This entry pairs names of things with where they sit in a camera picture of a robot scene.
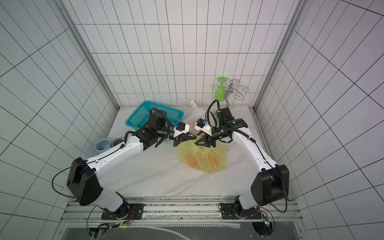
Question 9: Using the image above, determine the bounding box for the green plastic bag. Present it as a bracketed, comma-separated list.
[177, 136, 227, 174]

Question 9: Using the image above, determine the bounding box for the orange two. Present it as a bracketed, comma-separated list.
[209, 155, 220, 169]

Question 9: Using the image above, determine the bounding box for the orange one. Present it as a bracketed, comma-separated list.
[186, 155, 198, 168]

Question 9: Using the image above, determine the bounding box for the white printed plastic bag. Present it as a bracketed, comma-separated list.
[182, 100, 206, 135]

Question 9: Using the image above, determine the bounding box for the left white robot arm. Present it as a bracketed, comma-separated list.
[67, 108, 197, 220]

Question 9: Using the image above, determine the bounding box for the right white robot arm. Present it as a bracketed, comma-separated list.
[194, 108, 290, 219]

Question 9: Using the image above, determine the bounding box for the teal plastic basket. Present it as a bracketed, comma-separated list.
[125, 101, 184, 130]

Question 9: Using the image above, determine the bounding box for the green plastic wine glass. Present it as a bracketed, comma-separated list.
[215, 77, 228, 102]

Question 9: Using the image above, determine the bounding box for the dark teal cup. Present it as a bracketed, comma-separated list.
[112, 138, 124, 147]

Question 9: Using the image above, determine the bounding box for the chrome glass holder stand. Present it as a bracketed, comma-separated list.
[212, 79, 250, 108]

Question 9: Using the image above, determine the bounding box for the light blue cup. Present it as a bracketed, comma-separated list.
[95, 138, 112, 154]

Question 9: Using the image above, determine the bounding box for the aluminium mounting rail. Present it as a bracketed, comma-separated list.
[58, 197, 305, 233]

